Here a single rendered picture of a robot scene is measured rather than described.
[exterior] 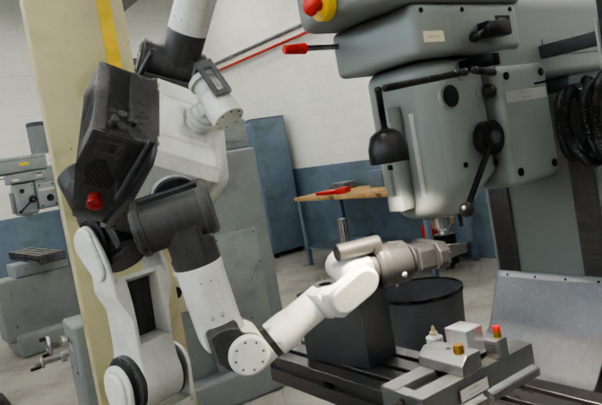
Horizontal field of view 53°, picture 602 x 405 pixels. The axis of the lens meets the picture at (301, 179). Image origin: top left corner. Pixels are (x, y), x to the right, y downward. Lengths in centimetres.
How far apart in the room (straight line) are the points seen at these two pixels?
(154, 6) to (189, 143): 1010
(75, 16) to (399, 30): 188
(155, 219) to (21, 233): 897
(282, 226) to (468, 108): 747
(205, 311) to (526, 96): 81
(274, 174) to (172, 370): 716
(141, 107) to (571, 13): 103
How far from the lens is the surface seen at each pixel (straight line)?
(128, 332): 152
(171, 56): 141
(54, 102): 272
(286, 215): 869
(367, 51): 125
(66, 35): 280
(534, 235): 167
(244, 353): 115
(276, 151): 866
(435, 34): 121
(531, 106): 142
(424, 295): 366
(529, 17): 149
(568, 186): 159
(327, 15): 117
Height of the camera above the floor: 150
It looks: 3 degrees down
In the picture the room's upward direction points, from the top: 10 degrees counter-clockwise
